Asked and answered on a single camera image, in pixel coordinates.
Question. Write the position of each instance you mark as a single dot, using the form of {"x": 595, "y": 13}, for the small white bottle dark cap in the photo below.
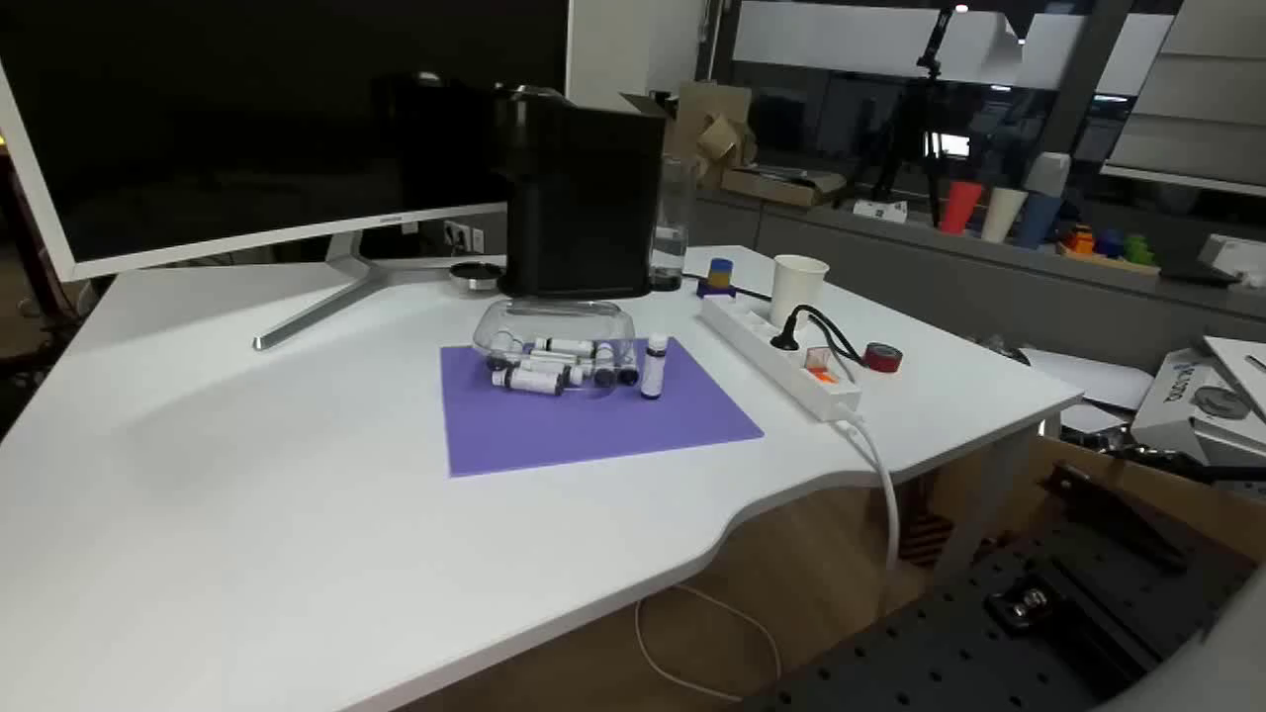
{"x": 626, "y": 362}
{"x": 565, "y": 344}
{"x": 656, "y": 363}
{"x": 528, "y": 381}
{"x": 607, "y": 362}

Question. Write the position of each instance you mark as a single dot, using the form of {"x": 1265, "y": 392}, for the clear plastic box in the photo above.
{"x": 555, "y": 320}

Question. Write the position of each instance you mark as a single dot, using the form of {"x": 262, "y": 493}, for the clear plastic water bottle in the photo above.
{"x": 675, "y": 218}

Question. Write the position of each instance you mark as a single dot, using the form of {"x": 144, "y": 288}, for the cardboard box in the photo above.
{"x": 713, "y": 138}

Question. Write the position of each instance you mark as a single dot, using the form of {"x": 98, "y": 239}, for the purple paper mat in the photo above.
{"x": 580, "y": 417}

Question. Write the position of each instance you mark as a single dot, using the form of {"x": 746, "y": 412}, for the blue yellow small toy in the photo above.
{"x": 719, "y": 272}

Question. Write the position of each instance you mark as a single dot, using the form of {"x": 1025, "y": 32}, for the white power strip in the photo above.
{"x": 777, "y": 358}

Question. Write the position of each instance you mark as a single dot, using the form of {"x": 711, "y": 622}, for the black coffee machine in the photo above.
{"x": 580, "y": 200}

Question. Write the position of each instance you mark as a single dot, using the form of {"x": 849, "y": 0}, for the white paper cup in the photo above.
{"x": 796, "y": 286}

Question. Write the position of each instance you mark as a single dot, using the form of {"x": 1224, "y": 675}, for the small round black dish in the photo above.
{"x": 477, "y": 272}

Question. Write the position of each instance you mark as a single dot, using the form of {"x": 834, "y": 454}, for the red plastic cup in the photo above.
{"x": 959, "y": 208}

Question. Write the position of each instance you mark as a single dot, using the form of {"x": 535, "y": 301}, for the cream plastic cup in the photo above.
{"x": 1002, "y": 214}

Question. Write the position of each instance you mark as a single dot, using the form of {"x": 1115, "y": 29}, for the blue plastic cup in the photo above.
{"x": 1039, "y": 218}

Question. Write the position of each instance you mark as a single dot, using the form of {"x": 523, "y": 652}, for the white framed curved monitor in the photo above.
{"x": 239, "y": 130}

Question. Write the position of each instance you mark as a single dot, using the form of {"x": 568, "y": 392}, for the orange toy block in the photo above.
{"x": 1083, "y": 239}

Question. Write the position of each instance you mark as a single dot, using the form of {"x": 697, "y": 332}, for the black perforated breadboard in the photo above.
{"x": 1013, "y": 635}

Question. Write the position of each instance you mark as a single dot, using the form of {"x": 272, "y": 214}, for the green toy block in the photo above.
{"x": 1137, "y": 245}

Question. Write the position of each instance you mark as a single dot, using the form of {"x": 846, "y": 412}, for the white printed paper stack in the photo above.
{"x": 1207, "y": 398}

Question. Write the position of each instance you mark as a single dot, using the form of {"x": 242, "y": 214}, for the black camera tripod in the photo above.
{"x": 924, "y": 93}

